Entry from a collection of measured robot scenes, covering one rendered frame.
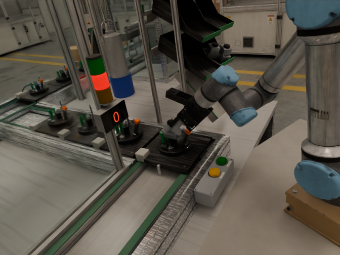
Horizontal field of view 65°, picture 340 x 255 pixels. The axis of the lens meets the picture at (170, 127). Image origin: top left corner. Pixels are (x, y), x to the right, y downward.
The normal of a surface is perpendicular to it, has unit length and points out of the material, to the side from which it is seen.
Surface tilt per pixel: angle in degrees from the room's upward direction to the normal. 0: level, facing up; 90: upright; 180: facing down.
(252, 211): 0
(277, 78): 101
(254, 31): 90
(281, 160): 0
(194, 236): 0
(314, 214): 90
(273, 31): 90
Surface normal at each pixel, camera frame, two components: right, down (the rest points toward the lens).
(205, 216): -0.14, -0.85
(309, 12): -0.78, 0.28
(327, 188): -0.73, 0.51
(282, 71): -0.51, 0.63
